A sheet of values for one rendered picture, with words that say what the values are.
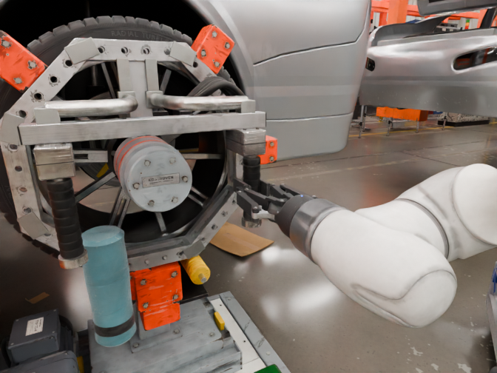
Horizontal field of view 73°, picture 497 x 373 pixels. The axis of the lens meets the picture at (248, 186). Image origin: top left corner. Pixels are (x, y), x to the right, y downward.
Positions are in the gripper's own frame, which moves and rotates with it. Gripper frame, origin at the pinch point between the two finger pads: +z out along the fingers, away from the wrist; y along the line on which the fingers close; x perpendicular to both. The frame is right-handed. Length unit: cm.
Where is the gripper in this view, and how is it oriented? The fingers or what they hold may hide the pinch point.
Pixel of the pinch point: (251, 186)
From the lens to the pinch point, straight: 69.2
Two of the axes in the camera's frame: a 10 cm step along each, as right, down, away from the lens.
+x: 0.0, -9.5, -3.1
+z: -4.5, -2.8, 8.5
